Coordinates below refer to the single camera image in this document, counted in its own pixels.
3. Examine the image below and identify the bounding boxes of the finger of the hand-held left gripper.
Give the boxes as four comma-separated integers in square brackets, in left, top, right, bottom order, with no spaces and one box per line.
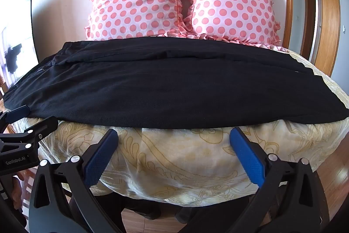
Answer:
[0,116,59,150]
[0,105,30,133]

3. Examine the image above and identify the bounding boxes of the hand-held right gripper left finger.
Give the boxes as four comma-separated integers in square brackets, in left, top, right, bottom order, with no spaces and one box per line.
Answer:
[29,128,119,233]

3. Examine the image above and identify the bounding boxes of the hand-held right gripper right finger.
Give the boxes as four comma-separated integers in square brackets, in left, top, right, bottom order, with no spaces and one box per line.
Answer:
[230,127,325,233]

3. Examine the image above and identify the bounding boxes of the black pants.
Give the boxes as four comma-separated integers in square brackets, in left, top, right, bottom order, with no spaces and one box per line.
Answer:
[3,39,349,130]

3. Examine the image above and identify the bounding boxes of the yellow patterned bedspread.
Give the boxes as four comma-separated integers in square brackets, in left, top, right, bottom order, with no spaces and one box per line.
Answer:
[37,42,349,207]

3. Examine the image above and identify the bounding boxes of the brown door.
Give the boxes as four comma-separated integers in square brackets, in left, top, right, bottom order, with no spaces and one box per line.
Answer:
[301,0,316,60]

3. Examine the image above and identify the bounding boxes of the framed wall picture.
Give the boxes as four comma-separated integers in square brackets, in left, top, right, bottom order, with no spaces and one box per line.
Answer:
[0,0,40,91]

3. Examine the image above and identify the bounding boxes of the wooden door frame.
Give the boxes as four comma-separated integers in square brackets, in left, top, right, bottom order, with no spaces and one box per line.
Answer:
[283,0,342,78]

